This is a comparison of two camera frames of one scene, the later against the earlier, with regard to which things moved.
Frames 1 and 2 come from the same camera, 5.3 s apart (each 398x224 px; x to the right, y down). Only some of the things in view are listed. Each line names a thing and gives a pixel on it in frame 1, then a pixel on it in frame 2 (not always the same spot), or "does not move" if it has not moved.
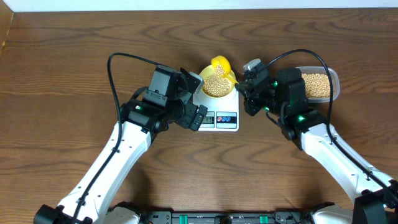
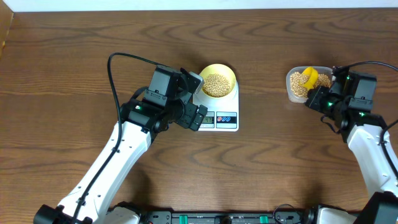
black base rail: (157, 216) does not move
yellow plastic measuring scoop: (222, 66) -> (313, 76)
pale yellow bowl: (216, 84) does not move
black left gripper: (186, 120) does not move
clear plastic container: (317, 84) does not move
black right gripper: (247, 89) -> (316, 96)
